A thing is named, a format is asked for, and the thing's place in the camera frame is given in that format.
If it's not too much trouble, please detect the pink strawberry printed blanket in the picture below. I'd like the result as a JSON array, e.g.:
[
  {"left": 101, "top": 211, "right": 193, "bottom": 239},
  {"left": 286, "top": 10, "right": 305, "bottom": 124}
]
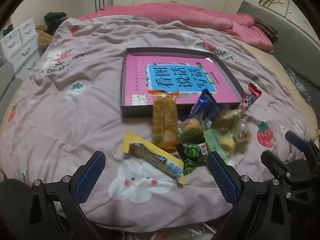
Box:
[{"left": 0, "top": 17, "right": 316, "bottom": 230}]

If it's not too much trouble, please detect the red candy stick packet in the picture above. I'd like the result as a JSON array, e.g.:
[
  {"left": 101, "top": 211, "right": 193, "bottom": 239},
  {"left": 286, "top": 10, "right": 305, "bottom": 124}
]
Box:
[{"left": 236, "top": 82, "right": 262, "bottom": 117}]

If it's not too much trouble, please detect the clear green printed cake packet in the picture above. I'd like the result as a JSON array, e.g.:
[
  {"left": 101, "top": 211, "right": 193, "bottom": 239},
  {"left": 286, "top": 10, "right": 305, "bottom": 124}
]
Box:
[{"left": 214, "top": 105, "right": 247, "bottom": 136}]

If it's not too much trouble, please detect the dark striped pillow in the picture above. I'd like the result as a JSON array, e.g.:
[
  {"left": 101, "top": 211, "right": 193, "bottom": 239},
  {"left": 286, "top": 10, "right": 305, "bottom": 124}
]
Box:
[{"left": 252, "top": 17, "right": 280, "bottom": 43}]

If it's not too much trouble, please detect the black green pea packet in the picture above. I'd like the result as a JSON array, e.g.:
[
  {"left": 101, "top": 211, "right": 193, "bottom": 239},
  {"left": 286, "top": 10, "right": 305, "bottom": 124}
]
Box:
[{"left": 175, "top": 142, "right": 209, "bottom": 176}]

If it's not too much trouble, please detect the round cake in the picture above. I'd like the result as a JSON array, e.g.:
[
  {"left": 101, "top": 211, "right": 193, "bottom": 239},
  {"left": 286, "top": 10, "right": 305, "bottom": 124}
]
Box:
[{"left": 177, "top": 119, "right": 205, "bottom": 145}]

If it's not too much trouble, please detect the beige bed sheet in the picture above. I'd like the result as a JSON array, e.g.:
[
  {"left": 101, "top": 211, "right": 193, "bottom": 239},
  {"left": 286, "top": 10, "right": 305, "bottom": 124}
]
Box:
[{"left": 245, "top": 42, "right": 317, "bottom": 141}]

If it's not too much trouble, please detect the pink quilt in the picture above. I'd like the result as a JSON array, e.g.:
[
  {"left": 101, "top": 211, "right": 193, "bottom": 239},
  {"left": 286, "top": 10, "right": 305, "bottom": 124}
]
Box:
[{"left": 77, "top": 2, "right": 275, "bottom": 53}]

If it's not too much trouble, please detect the white drawer cabinet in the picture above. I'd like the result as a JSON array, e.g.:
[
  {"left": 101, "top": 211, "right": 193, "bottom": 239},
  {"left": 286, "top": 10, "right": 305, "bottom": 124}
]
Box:
[{"left": 0, "top": 18, "right": 41, "bottom": 73}]

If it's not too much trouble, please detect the yellow wafer bar packet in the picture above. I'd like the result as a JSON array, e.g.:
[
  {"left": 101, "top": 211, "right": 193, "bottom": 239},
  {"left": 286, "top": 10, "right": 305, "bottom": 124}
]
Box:
[{"left": 121, "top": 131, "right": 187, "bottom": 186}]

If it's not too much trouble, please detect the orange cracker packet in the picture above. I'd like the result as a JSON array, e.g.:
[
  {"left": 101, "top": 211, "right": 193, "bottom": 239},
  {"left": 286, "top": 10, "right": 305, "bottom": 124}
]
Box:
[{"left": 147, "top": 89, "right": 180, "bottom": 153}]

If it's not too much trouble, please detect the blue patterned cloth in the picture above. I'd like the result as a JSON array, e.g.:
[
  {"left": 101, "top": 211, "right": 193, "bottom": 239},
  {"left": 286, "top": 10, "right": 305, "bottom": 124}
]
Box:
[{"left": 285, "top": 69, "right": 315, "bottom": 103}]

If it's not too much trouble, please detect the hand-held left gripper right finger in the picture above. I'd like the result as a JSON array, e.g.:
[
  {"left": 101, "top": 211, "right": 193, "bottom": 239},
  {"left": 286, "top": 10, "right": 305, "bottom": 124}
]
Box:
[{"left": 207, "top": 151, "right": 297, "bottom": 240}]

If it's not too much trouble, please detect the small clear candy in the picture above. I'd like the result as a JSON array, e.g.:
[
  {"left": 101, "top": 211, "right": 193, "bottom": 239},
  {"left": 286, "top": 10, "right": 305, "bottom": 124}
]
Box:
[{"left": 234, "top": 125, "right": 252, "bottom": 153}]

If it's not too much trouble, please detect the dark purple shallow box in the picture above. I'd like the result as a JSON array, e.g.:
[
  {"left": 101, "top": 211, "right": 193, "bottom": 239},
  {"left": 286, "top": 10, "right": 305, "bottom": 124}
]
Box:
[{"left": 120, "top": 47, "right": 244, "bottom": 118}]

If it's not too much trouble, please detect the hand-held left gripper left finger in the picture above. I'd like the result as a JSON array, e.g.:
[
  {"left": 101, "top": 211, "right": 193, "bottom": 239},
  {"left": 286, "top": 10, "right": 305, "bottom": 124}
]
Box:
[{"left": 29, "top": 151, "right": 107, "bottom": 240}]

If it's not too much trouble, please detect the light green cake packet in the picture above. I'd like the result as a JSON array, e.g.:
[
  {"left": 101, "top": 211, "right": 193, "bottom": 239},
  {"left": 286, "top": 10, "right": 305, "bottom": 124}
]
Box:
[{"left": 204, "top": 129, "right": 238, "bottom": 166}]

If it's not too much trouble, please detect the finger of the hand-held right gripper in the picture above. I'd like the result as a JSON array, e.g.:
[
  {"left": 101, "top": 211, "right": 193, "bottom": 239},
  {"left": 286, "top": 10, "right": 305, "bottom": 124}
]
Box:
[
  {"left": 261, "top": 151, "right": 292, "bottom": 181},
  {"left": 285, "top": 131, "right": 320, "bottom": 160}
]

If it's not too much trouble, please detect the brown plush toy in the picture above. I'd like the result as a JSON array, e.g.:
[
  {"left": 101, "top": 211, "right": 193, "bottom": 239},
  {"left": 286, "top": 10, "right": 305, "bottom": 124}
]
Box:
[{"left": 35, "top": 24, "right": 53, "bottom": 50}]

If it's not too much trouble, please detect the blue snack packet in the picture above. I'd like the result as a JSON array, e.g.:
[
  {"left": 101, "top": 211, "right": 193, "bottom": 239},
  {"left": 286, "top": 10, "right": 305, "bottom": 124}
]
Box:
[{"left": 180, "top": 90, "right": 221, "bottom": 128}]

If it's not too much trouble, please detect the grey padded headboard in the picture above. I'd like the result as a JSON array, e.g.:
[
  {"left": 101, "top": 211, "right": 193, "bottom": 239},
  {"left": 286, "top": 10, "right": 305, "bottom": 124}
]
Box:
[{"left": 236, "top": 0, "right": 320, "bottom": 140}]

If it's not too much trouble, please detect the dark clothes pile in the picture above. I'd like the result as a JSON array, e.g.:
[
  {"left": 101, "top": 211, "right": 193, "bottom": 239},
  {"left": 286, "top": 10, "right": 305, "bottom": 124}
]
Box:
[{"left": 44, "top": 12, "right": 68, "bottom": 36}]

